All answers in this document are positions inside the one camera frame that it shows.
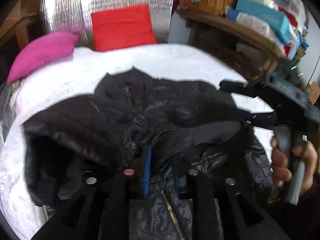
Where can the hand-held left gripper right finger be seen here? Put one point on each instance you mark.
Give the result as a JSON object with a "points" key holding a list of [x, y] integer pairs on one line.
{"points": [[200, 192]]}

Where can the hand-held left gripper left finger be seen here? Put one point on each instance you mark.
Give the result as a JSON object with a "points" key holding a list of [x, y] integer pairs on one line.
{"points": [[147, 172]]}

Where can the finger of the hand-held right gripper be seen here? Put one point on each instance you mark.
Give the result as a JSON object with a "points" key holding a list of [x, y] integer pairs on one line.
{"points": [[260, 120], [240, 87]]}

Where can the black puffer jacket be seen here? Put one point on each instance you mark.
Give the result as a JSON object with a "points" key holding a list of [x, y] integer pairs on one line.
{"points": [[112, 120]]}

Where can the person's right forearm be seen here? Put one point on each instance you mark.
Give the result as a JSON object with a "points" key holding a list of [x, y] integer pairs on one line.
{"points": [[307, 212]]}

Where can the person's right hand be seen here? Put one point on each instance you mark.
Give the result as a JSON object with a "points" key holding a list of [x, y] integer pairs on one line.
{"points": [[281, 165]]}

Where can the cardboard box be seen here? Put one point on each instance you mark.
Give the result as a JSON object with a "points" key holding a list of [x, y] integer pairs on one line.
{"points": [[313, 92]]}

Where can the wooden shelf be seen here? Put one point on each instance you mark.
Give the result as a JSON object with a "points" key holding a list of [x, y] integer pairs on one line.
{"points": [[237, 30]]}

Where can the white fluffy blanket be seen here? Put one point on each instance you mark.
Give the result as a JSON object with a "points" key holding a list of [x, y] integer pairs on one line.
{"points": [[175, 60]]}

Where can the light blue box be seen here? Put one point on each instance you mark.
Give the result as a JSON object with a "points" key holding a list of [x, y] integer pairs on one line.
{"points": [[262, 15]]}

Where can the red cushion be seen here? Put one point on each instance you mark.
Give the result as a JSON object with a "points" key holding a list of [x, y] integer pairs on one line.
{"points": [[122, 27]]}

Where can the silver foil insulation sheet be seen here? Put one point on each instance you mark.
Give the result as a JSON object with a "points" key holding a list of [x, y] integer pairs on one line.
{"points": [[107, 2]]}

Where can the pink cushion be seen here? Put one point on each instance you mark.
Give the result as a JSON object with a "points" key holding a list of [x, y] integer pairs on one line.
{"points": [[42, 52]]}

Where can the wooden chair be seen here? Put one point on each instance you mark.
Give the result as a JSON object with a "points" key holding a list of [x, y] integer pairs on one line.
{"points": [[20, 25]]}

